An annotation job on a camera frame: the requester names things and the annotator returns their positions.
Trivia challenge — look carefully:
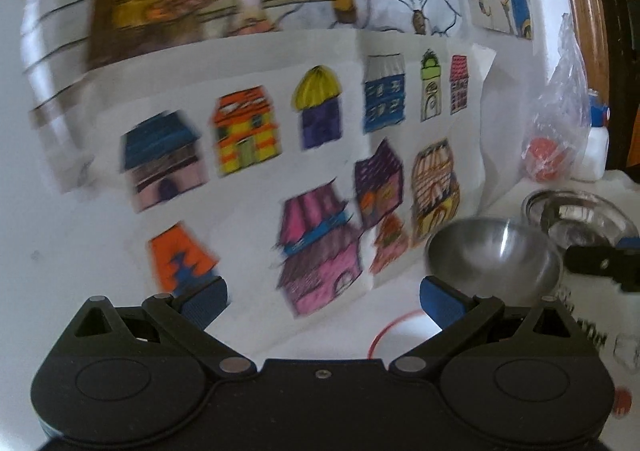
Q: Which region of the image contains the white printed table mat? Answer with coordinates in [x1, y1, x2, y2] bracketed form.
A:
[249, 169, 640, 451]

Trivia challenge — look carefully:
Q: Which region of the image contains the clear plastic bag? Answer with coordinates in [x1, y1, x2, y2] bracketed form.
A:
[522, 13, 590, 182]

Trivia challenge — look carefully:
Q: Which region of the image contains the white red-rimmed bowl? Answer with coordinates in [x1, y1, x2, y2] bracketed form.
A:
[367, 310, 442, 364]

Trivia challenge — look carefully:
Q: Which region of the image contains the wooden door frame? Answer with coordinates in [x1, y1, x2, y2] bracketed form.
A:
[570, 0, 611, 103]

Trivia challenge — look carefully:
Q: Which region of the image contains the houses drawing paper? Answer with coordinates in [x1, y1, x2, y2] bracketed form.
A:
[93, 29, 496, 350]

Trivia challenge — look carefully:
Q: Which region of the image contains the white bottle blue cap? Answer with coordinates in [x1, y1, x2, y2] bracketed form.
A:
[570, 90, 610, 182]

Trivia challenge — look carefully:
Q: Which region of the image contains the deep steel bowl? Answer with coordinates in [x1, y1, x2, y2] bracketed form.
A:
[424, 217, 563, 307]

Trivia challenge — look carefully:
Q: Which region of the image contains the rear steel plate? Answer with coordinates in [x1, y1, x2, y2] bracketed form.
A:
[521, 190, 639, 251]

